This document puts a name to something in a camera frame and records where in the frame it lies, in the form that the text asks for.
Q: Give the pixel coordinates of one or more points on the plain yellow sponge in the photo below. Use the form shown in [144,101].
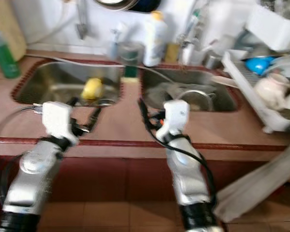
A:
[171,53]

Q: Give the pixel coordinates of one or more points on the green liquid plastic bottle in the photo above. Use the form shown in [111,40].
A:
[6,58]

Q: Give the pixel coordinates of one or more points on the dirty steel pot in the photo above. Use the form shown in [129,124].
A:
[198,94]

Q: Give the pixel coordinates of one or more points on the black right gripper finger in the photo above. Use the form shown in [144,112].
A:
[145,115]

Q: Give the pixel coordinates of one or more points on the hanging dark pan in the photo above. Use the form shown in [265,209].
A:
[152,6]

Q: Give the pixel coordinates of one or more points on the chrome sink faucet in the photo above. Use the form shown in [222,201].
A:
[186,41]

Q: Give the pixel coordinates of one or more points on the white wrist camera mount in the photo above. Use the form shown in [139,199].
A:
[59,121]
[175,118]

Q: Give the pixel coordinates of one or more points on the white bottle green cap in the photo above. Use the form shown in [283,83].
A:
[195,26]

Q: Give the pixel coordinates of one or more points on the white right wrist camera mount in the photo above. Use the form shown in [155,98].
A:
[175,118]

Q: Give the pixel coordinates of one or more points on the stainless steel sink basin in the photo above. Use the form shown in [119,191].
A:
[48,82]
[162,77]

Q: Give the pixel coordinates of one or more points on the green yellow sponge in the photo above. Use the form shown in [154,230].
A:
[132,73]

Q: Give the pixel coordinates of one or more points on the white detergent bottle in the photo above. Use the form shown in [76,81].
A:
[155,41]

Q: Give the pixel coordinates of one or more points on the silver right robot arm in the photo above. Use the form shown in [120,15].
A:
[188,179]

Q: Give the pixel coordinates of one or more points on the hanging steel pan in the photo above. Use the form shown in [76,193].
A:
[116,4]

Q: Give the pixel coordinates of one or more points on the ribbed steel bowl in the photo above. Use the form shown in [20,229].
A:
[258,52]

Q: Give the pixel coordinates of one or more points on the clear plastic mug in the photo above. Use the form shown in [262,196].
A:
[114,49]

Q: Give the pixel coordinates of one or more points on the white dish rack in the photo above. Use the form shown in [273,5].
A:
[244,87]

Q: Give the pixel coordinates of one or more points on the steel cup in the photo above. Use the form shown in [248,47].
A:
[212,63]

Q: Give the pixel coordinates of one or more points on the hanging white cloth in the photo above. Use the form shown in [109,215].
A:
[256,183]

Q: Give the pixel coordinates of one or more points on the cream ceramic jug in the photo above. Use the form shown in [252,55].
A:
[273,92]

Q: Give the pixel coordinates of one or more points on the grey wall tap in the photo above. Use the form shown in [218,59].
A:
[81,24]

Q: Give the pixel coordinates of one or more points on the light wooden countertop rack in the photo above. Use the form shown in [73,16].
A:
[9,21]

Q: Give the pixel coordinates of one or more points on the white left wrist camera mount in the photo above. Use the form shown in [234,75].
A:
[59,121]

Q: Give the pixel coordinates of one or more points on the bright blue bowl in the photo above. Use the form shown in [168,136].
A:
[259,65]

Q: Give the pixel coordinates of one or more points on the wooden spatula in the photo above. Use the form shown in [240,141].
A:
[226,82]

